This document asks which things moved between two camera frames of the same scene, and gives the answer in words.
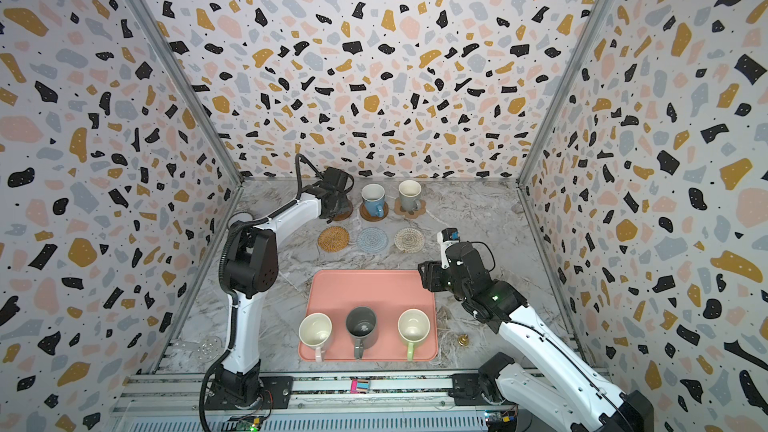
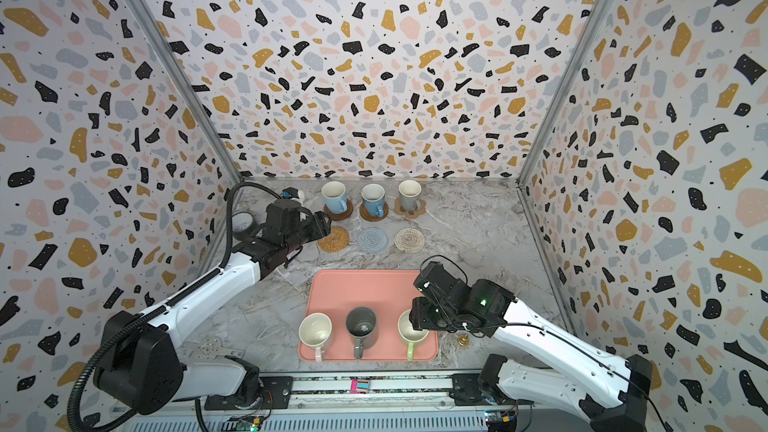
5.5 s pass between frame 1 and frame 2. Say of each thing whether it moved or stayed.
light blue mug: stayed
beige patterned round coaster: stayed
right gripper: moved
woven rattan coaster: stayed
